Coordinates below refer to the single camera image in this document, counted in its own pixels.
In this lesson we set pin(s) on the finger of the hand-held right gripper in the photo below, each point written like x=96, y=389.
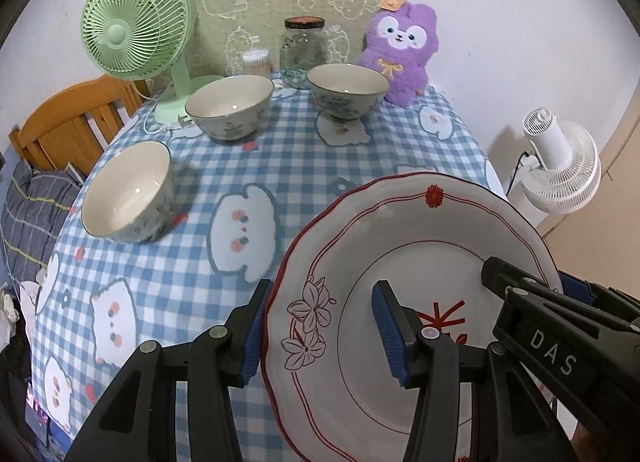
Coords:
x=505, y=277
x=580, y=289

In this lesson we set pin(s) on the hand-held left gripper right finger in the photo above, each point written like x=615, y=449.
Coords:
x=390, y=337

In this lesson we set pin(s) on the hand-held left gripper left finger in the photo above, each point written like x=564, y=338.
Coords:
x=252, y=342

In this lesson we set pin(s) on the white plate with red pattern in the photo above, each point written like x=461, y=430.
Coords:
x=450, y=232

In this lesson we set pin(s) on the floral ceramic bowl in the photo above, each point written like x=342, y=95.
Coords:
x=347, y=87
x=230, y=102
x=125, y=187

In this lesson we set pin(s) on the beige door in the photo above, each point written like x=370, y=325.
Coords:
x=620, y=182

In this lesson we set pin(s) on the white standing fan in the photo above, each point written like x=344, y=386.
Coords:
x=565, y=172

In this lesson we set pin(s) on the blue checked tablecloth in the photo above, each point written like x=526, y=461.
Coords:
x=275, y=157

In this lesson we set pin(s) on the purple plush toy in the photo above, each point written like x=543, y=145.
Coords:
x=400, y=62

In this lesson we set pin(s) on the white crumpled cloth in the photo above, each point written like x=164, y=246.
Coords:
x=7, y=309

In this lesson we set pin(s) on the grey plaid pillow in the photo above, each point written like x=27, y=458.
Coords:
x=30, y=212

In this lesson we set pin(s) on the cotton swab container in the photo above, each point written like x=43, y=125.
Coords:
x=256, y=64

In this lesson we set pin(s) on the glass jar with dark lid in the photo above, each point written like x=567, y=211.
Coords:
x=300, y=57

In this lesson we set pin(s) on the wooden bed headboard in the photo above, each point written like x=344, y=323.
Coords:
x=65, y=117

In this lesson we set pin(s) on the green desk fan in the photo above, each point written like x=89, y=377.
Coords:
x=120, y=32

